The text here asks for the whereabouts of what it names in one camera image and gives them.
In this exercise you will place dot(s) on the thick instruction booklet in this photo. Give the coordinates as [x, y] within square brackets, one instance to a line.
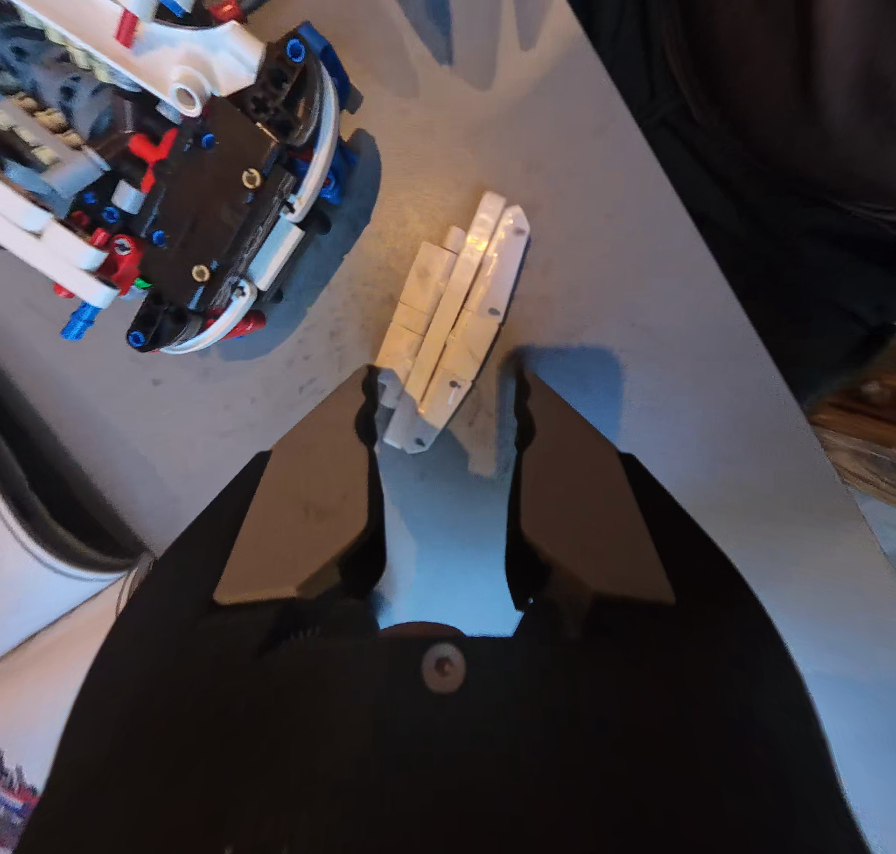
[42, 588]

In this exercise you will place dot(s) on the toy brick race car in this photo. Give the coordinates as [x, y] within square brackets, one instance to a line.
[196, 182]

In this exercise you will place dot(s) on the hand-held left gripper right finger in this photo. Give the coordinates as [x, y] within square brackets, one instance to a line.
[588, 518]

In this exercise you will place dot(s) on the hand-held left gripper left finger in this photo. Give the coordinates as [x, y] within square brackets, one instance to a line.
[308, 518]

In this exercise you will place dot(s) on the white toy brick panel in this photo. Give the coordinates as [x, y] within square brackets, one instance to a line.
[455, 322]

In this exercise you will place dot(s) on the grey desk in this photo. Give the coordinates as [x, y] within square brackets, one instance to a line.
[630, 378]

